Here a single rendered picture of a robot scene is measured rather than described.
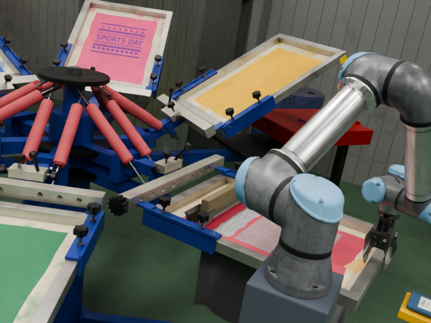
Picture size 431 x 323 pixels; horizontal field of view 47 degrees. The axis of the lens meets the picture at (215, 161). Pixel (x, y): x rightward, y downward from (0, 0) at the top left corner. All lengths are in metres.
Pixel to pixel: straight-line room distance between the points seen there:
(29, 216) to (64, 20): 5.24
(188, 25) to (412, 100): 3.34
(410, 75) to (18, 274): 1.15
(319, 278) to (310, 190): 0.19
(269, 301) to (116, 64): 2.28
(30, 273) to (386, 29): 4.34
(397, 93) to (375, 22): 3.99
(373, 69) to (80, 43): 2.30
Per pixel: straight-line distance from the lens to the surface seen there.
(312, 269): 1.09
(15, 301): 1.43
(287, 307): 1.10
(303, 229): 1.05
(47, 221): 1.79
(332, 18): 5.33
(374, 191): 1.56
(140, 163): 2.12
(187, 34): 4.46
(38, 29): 7.17
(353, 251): 1.91
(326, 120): 1.22
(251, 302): 1.13
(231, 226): 1.86
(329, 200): 1.03
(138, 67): 3.14
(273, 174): 1.12
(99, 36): 3.36
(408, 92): 1.28
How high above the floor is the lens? 1.79
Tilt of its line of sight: 20 degrees down
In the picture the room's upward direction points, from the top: 9 degrees clockwise
